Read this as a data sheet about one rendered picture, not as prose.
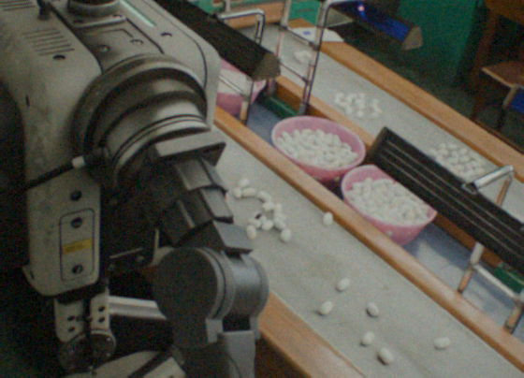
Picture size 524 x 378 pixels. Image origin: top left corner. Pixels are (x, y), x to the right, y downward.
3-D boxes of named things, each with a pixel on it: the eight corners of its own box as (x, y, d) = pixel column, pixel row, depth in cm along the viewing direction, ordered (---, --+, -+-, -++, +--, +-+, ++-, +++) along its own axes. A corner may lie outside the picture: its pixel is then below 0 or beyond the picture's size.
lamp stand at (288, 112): (300, 133, 227) (328, 1, 202) (259, 103, 238) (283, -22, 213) (342, 120, 238) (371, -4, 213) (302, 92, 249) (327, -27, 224)
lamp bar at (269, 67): (255, 83, 169) (260, 55, 165) (123, -6, 205) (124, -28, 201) (281, 77, 174) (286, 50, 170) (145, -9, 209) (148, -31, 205)
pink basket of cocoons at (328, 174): (335, 209, 196) (342, 180, 191) (249, 170, 205) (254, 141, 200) (371, 167, 217) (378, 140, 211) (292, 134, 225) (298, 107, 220)
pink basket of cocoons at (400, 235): (384, 268, 179) (394, 238, 174) (313, 210, 194) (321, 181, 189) (445, 233, 195) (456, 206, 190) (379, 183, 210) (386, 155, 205)
